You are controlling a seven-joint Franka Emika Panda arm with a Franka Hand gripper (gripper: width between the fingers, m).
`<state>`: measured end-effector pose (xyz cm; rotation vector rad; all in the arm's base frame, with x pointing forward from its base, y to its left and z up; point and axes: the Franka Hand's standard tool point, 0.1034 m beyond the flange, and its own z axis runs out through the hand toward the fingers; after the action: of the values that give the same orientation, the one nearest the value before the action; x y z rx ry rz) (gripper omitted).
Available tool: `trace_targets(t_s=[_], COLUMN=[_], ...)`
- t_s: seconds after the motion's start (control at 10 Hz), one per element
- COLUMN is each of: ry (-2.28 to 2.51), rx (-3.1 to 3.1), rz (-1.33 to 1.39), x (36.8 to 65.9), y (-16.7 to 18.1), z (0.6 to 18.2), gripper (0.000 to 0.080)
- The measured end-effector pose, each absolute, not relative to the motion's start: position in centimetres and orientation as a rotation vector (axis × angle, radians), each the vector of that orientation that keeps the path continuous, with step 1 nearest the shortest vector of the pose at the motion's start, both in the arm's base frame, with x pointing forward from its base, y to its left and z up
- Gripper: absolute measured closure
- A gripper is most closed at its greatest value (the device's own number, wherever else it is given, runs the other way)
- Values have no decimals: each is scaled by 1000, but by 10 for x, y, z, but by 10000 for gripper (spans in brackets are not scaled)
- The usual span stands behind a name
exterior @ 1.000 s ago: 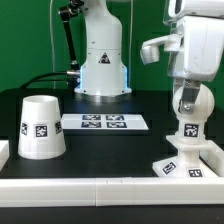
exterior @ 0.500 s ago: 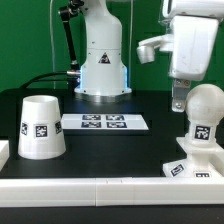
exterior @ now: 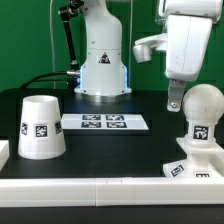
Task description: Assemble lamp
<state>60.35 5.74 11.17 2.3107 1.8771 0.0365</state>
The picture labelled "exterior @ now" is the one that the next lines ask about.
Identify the white marker tag plate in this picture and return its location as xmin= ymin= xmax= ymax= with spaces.
xmin=62 ymin=114 xmax=148 ymax=130

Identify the white left wall rail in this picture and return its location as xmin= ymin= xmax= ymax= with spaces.
xmin=0 ymin=140 xmax=9 ymax=171

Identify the white lamp shade cone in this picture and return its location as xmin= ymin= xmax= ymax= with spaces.
xmin=18 ymin=95 xmax=66 ymax=160

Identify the white front wall rail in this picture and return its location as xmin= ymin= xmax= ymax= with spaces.
xmin=0 ymin=178 xmax=224 ymax=207

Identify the white wall rail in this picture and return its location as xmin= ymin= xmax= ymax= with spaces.
xmin=0 ymin=178 xmax=224 ymax=207
xmin=0 ymin=140 xmax=9 ymax=171

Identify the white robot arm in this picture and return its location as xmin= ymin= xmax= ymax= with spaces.
xmin=75 ymin=0 xmax=223 ymax=112

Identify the white lamp bulb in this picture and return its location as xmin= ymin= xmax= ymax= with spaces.
xmin=183 ymin=84 xmax=224 ymax=148

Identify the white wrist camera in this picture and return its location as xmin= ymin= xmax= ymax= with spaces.
xmin=133 ymin=33 xmax=167 ymax=63

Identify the white lamp base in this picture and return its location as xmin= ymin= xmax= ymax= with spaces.
xmin=163 ymin=138 xmax=224 ymax=178

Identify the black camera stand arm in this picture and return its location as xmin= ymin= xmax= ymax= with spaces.
xmin=58 ymin=0 xmax=84 ymax=70

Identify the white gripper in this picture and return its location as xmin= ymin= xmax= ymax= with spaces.
xmin=165 ymin=15 xmax=212 ymax=112

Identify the black cable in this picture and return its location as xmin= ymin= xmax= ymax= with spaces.
xmin=19 ymin=69 xmax=82 ymax=90

